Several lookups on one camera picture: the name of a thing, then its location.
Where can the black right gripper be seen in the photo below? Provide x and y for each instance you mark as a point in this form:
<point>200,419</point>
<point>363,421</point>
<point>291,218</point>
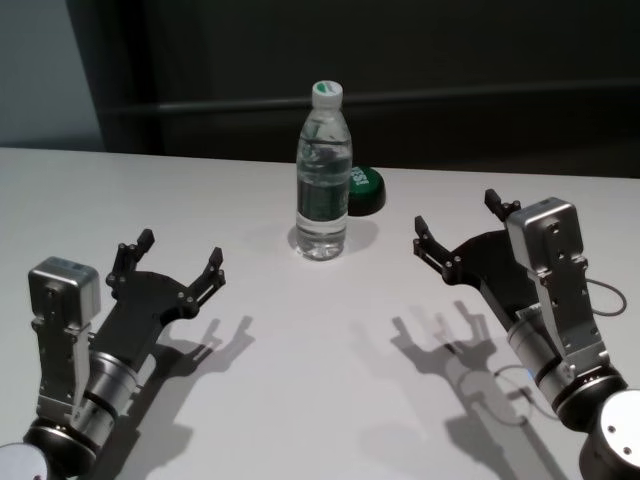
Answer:
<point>495,270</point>

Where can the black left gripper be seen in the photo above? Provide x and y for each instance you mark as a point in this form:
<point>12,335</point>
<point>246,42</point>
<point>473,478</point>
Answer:
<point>145,305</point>

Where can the clear plastic water bottle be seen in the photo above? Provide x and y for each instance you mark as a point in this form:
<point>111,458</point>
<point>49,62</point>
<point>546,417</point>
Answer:
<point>322,215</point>

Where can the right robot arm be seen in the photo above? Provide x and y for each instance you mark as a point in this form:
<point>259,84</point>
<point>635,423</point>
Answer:
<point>575,390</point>

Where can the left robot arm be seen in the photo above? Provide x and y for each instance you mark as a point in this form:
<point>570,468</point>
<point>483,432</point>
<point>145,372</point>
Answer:
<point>105,385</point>

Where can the green and black push button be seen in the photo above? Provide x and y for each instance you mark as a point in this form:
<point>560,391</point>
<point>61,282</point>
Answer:
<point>367,190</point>

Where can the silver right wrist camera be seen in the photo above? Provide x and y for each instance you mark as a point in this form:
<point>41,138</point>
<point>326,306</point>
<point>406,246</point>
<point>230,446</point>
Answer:
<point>555,270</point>

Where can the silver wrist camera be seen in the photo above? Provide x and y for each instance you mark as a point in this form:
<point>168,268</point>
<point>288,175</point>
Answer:
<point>62,310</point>
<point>555,270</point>

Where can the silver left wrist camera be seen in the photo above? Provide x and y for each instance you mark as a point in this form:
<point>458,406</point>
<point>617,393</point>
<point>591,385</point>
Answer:
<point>62,310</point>

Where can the grey horizontal metal rail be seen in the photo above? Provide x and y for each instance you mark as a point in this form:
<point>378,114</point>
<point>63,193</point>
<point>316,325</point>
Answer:
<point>400,104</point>

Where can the dark vertical frame post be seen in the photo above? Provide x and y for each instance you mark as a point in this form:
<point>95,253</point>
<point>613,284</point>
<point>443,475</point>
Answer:
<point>120,75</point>

